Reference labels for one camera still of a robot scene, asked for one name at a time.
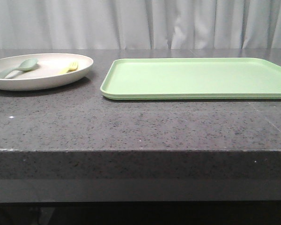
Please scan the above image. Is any pale green plastic spoon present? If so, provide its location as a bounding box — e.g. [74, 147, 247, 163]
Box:
[0, 58, 38, 79]

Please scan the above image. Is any light green rectangular tray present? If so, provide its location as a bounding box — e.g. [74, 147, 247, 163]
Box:
[100, 58, 281, 100]

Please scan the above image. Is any yellow plastic fork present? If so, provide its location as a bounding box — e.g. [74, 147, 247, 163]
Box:
[58, 61, 79, 75]

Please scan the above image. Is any white round plate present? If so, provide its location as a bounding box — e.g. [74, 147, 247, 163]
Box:
[0, 53, 94, 91]

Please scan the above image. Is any white pleated curtain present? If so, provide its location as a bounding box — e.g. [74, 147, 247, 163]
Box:
[0, 0, 281, 49]

